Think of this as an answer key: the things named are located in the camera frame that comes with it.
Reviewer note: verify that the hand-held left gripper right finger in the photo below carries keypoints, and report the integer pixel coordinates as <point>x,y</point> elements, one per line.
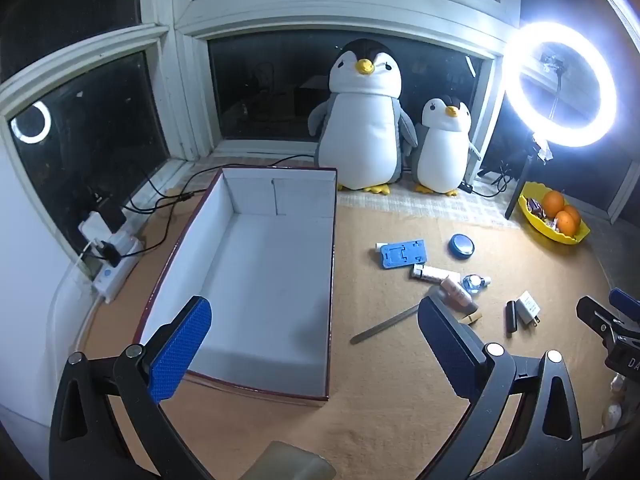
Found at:
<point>455,367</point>

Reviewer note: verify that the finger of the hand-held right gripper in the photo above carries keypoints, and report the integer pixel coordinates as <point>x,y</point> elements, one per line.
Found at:
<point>625,299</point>
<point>600,317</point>

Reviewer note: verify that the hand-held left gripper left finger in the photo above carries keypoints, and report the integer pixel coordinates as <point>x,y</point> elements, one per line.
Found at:
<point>177,355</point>

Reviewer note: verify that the small brown block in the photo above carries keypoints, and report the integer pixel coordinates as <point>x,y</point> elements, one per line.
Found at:
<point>471,318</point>

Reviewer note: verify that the small pink cosmetic bottle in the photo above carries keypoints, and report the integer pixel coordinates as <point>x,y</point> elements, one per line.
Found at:
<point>457,296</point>

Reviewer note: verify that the white usb wall adapter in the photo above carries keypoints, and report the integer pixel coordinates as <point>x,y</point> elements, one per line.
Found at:
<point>527,307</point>

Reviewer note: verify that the black stick case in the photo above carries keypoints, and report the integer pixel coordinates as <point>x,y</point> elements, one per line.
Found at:
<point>511,316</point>

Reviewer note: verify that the grey nail file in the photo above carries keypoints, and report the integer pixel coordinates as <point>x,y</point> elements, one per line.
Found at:
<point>380,327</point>

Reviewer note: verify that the small clear blue bottle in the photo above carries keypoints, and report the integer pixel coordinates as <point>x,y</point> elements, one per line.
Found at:
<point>472,283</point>

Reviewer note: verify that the white green lip balm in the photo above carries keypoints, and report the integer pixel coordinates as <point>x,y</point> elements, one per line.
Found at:
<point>432,273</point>

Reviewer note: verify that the white cardboard box maroon rim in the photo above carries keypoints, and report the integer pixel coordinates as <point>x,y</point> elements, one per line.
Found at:
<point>260,280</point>

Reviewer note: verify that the blue round tin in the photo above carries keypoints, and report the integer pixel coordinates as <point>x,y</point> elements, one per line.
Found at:
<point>461,246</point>

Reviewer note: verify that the blue phone stand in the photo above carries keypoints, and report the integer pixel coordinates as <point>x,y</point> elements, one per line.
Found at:
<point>400,255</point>

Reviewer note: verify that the yellow fruit bowl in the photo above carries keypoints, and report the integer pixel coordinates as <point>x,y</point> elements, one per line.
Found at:
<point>550,235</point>

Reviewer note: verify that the orange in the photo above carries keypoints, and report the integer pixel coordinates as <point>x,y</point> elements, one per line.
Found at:
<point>553,202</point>
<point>576,214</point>
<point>565,222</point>

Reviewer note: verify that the white power strip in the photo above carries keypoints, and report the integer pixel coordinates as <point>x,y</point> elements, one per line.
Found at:
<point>117,270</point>

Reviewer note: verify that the small black plug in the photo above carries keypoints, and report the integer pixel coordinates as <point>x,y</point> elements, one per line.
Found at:
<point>111,255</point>

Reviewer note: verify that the brown wrapped candy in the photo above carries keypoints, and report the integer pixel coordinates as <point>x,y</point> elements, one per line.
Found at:
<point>535,206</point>

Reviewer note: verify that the black charger block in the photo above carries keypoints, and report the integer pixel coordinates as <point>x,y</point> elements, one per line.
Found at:
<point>114,217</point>

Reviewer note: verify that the white flat charger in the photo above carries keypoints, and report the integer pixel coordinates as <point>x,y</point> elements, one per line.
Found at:
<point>92,227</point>

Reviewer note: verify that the small penguin plush toy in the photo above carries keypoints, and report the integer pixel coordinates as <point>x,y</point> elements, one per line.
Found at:
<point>440,155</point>

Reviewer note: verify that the large penguin plush toy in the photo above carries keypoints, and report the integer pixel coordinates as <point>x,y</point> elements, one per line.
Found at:
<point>360,130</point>

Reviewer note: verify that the white window frame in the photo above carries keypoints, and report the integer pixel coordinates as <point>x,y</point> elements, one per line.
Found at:
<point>180,85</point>

